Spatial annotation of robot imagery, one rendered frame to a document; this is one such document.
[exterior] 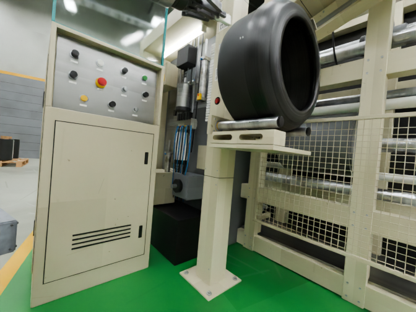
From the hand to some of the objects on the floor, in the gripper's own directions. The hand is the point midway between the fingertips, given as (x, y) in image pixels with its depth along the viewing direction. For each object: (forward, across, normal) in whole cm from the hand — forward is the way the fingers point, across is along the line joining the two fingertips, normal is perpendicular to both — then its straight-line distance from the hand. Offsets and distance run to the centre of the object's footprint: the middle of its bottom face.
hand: (223, 17), depth 66 cm
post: (+18, +32, +127) cm, 132 cm away
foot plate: (+18, +32, +127) cm, 132 cm away
